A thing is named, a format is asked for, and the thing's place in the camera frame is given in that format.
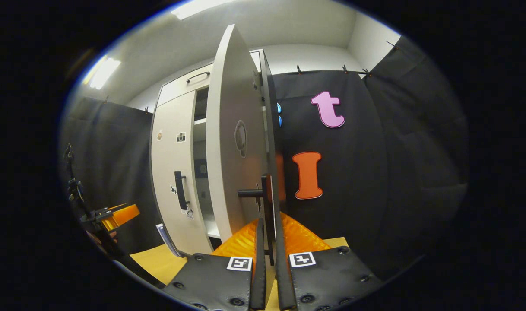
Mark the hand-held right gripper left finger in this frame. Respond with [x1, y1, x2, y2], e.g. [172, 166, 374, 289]
[163, 217, 268, 311]

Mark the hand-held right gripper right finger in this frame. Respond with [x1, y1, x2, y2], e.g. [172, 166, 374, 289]
[273, 211, 383, 311]

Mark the beige cabinet door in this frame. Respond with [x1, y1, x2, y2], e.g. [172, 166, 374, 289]
[150, 90, 214, 256]
[206, 24, 277, 266]

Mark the beige double-door shoe cabinet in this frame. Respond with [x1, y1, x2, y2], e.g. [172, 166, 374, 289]
[150, 48, 281, 260]

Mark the narrow ceiling light panel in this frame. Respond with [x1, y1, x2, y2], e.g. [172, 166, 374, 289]
[82, 56, 122, 90]

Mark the black backdrop cloth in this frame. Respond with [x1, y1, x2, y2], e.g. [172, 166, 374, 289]
[60, 37, 470, 281]

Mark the large ceiling light panel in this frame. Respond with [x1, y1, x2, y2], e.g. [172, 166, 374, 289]
[171, 0, 238, 21]

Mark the beige cabinet drawer with handle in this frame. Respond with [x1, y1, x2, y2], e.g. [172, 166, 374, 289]
[156, 50, 262, 108]

